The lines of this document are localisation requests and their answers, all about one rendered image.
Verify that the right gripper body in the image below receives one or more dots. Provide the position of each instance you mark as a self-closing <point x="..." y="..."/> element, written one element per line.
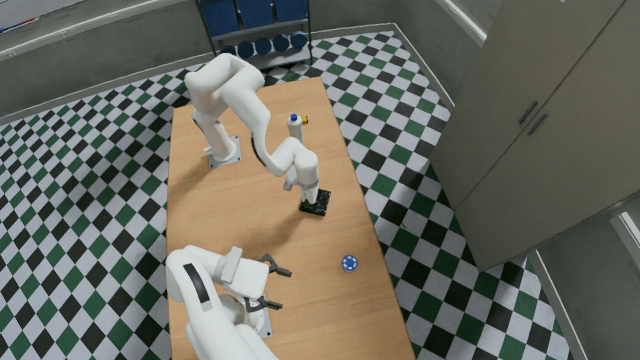
<point x="249" y="279"/>

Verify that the white plastic bottle with blue cap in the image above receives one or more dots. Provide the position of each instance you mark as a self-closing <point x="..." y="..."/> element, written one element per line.
<point x="295" y="127"/>

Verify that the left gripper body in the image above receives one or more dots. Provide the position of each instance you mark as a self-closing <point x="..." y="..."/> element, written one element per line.
<point x="310" y="194"/>

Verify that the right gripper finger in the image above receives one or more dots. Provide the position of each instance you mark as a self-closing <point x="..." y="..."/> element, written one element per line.
<point x="264" y="304"/>
<point x="274" y="267"/>

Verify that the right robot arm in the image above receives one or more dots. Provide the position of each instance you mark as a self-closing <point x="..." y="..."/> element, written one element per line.
<point x="218" y="323"/>

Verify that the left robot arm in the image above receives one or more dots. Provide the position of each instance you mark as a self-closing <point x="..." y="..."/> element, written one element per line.
<point x="239" y="94"/>

